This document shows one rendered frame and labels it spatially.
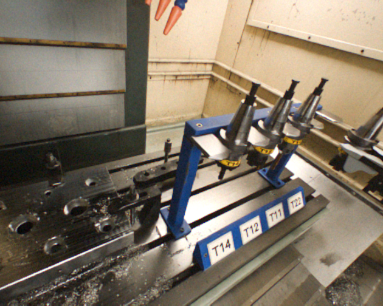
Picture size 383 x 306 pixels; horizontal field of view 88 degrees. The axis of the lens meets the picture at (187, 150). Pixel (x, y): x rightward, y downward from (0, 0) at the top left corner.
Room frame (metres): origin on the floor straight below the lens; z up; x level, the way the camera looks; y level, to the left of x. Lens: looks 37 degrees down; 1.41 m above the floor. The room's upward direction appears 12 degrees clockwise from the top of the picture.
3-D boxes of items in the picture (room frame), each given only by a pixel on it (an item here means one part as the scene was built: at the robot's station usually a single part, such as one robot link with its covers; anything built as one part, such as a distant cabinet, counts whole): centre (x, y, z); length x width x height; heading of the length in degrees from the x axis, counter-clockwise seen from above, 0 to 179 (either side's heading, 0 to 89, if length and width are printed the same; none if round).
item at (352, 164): (0.42, -0.40, 1.17); 0.09 x 0.03 x 0.06; 53
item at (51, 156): (0.36, 0.34, 0.97); 0.13 x 0.03 x 0.15; 39
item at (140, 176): (0.50, 0.04, 0.93); 0.26 x 0.05 x 0.06; 134
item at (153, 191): (0.31, 0.10, 0.97); 0.13 x 0.03 x 0.15; 129
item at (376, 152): (0.46, -0.45, 1.17); 0.09 x 0.03 x 0.06; 25
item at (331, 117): (0.57, -0.38, 1.21); 0.07 x 0.05 x 0.01; 39
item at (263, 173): (0.61, -0.35, 1.05); 0.10 x 0.05 x 0.30; 39
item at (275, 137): (0.40, -0.17, 1.21); 0.06 x 0.06 x 0.03
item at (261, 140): (0.36, -0.13, 1.21); 0.07 x 0.05 x 0.01; 39
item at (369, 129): (0.46, -0.41, 1.26); 0.04 x 0.04 x 0.07
